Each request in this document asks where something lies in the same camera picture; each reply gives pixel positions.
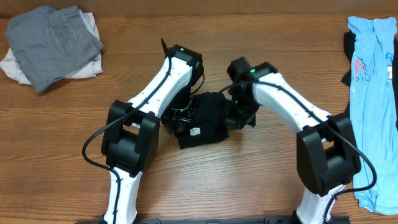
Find black garment under pile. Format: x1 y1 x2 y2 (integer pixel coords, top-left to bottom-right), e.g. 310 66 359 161
341 31 397 113

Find light blue t-shirt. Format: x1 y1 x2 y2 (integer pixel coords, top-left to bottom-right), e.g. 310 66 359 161
348 16 397 215

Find grey folded trousers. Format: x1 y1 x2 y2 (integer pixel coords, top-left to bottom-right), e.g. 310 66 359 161
5 5 104 93

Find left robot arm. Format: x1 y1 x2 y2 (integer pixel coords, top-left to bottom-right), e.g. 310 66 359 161
100 45 204 223

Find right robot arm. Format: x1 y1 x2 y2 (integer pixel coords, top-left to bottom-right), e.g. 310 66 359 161
223 57 361 223

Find black polo shirt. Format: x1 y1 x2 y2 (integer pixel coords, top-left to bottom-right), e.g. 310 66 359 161
177 92 229 149

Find white folded garment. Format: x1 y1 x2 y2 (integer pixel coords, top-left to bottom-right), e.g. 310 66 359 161
1 12 103 85

